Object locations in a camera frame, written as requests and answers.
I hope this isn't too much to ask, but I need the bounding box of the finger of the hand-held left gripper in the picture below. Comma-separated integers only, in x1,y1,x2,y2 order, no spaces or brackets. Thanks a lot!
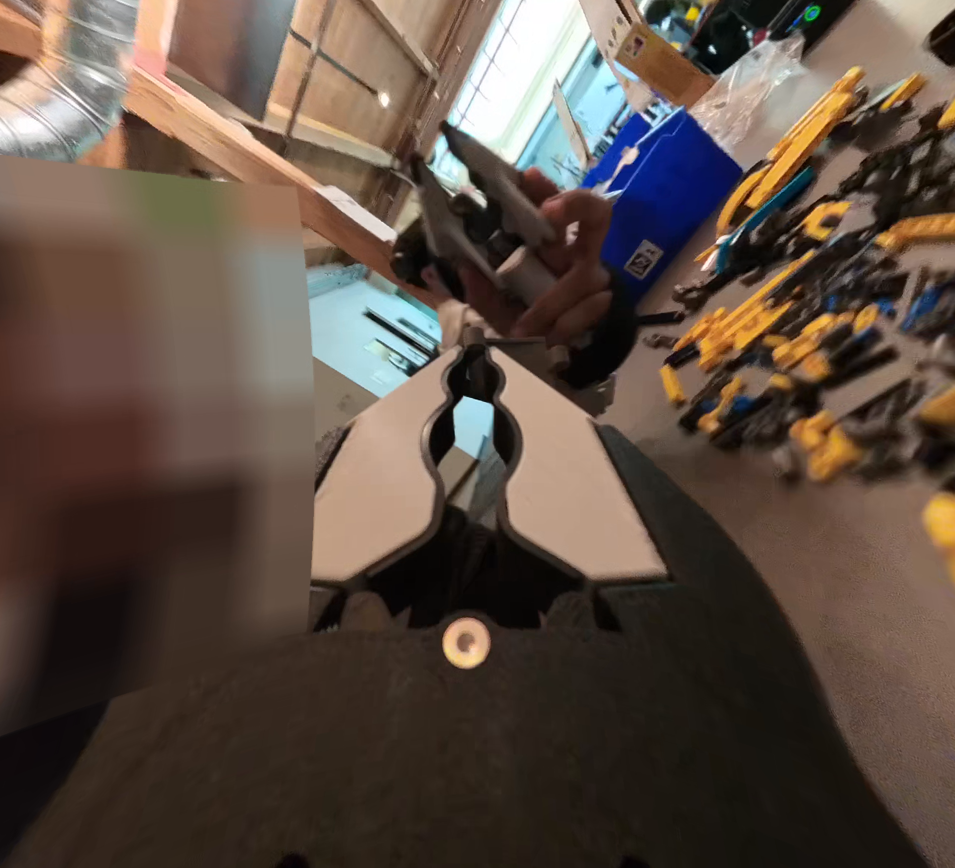
410,158,504,292
440,120,561,247

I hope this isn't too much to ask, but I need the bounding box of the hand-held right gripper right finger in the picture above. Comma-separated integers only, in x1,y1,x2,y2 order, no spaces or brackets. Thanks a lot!
479,346,669,585

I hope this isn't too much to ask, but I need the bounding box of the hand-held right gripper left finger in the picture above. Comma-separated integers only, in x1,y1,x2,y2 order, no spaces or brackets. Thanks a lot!
312,346,480,585

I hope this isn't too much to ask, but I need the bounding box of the person's left hand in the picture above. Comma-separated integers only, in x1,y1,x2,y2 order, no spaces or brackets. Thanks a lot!
459,173,619,347

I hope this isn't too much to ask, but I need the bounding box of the blue bin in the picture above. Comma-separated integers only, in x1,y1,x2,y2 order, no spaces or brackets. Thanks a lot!
580,107,745,303

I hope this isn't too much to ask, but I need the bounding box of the cardboard box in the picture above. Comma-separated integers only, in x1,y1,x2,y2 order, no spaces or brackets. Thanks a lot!
608,10,719,109

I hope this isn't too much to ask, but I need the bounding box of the clear plastic bag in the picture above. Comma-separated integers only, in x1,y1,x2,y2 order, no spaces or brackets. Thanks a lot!
690,34,810,147

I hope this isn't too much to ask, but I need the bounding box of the pile of toy building pieces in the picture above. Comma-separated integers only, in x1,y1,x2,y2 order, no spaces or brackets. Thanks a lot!
657,64,955,565

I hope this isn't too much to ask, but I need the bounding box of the black box with green light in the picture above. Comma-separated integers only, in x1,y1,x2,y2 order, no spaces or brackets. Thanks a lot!
768,0,860,47

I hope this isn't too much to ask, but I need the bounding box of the silver ventilation duct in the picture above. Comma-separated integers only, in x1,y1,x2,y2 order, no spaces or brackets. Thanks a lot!
0,0,155,162

